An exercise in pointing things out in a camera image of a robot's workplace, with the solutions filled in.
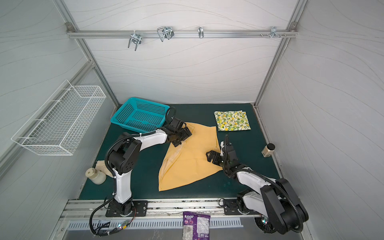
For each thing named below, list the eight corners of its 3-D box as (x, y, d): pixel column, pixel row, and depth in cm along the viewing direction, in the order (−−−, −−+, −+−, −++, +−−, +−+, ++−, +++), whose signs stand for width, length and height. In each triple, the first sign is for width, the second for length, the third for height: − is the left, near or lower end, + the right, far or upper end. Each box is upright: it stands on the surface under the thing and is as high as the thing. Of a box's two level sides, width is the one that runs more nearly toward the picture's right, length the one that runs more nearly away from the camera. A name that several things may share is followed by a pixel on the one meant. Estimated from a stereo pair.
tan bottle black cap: (262, 158, 94) (269, 150, 85) (260, 151, 97) (266, 143, 88) (269, 158, 94) (276, 150, 85) (266, 151, 97) (273, 143, 88)
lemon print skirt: (216, 131, 106) (216, 129, 104) (214, 112, 117) (214, 110, 115) (250, 131, 106) (251, 129, 104) (245, 112, 117) (245, 110, 115)
